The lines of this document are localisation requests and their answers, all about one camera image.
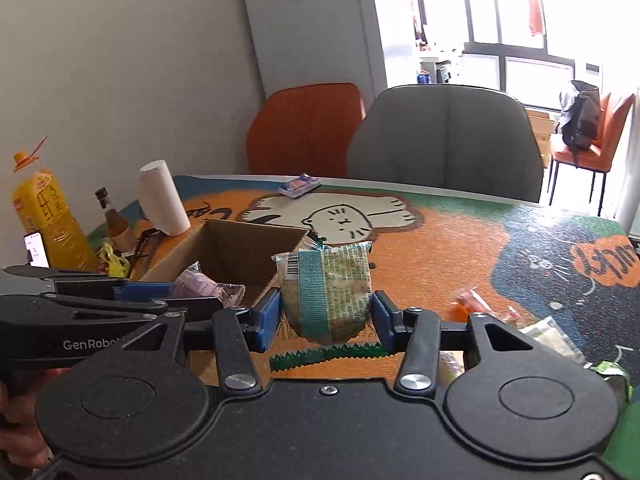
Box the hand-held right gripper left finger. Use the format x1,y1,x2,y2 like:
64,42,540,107
120,287,281,396

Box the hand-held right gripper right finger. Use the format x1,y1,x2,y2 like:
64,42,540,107
372,290,538,395

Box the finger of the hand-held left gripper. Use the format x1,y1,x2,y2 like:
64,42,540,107
55,272,176,302
47,297,224,322

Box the purple snack packet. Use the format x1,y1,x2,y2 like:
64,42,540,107
170,261,246,309

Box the green snack packet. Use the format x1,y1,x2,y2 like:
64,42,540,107
270,241,397,373

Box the cardboard box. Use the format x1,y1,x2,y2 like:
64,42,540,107
137,218,312,311

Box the clear packet with white snack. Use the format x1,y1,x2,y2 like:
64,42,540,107
517,316,586,368

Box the person's left hand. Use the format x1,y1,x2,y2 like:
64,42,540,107
0,369,51,468

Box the yellow snack packet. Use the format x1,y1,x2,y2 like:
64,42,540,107
96,239,132,278

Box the brown glass bottle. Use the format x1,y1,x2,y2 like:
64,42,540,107
95,187,133,256

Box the orange snack packet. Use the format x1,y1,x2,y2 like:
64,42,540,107
452,286,521,323

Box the smartphone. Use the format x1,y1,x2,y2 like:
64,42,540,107
23,230,51,268

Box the white paper towel roll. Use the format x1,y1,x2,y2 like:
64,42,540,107
137,160,192,237

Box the cat print table mat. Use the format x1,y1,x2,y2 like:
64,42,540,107
85,175,640,411

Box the yellow oil bottle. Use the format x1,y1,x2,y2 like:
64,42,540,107
12,135,98,273

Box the blue tissue pack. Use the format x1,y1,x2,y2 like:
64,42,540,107
278,172,322,198

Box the grey chair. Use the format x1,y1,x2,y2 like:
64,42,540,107
346,84,545,204

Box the small green packet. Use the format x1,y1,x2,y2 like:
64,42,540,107
592,360,632,401

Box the cardboard boxes by window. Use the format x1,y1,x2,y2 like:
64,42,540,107
525,107,558,168

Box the grey backpack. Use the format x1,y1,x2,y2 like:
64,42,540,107
556,79,602,168

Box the white board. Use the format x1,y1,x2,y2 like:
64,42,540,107
242,0,388,106

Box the black framed window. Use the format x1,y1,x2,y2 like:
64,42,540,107
462,0,601,111

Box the orange chair with black legs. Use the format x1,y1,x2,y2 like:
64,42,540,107
547,91,636,218

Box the red hanging garment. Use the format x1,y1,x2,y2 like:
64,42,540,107
527,0,547,37

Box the black wire stand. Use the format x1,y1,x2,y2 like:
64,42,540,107
127,227,161,281

